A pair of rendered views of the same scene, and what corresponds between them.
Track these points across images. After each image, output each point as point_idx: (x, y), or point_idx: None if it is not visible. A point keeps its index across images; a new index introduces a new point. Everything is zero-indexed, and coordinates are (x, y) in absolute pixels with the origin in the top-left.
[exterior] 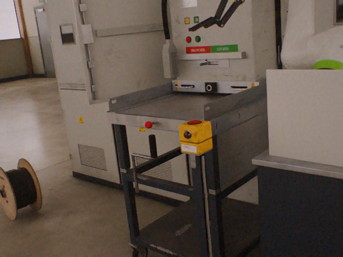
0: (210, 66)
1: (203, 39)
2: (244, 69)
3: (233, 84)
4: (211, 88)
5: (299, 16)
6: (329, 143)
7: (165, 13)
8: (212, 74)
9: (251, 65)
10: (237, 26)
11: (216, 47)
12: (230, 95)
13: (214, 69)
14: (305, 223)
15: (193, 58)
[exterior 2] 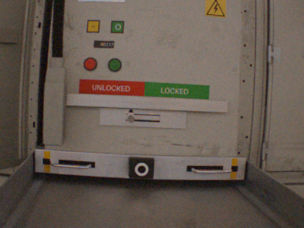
0: (139, 123)
1: (128, 67)
2: (217, 133)
3: (192, 162)
4: (146, 170)
5: None
6: None
7: (63, 2)
8: (141, 141)
9: (233, 127)
10: (212, 53)
11: (158, 85)
12: (282, 183)
13: (147, 130)
14: None
15: (108, 105)
